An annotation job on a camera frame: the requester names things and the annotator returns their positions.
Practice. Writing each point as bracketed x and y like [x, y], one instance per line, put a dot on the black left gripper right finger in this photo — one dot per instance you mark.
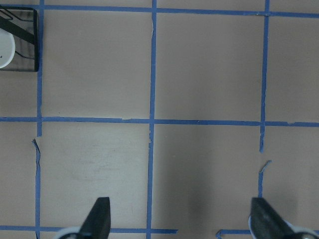
[266, 223]

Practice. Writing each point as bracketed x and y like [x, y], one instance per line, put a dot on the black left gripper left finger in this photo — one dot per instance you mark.
[97, 225]

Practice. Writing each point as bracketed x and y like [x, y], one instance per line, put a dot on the light blue plastic cup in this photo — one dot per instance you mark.
[250, 228]

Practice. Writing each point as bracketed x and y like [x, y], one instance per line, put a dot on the white cup left on rack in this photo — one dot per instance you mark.
[7, 48]

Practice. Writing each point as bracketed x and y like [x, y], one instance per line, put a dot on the black wire cup rack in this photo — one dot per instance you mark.
[22, 23]

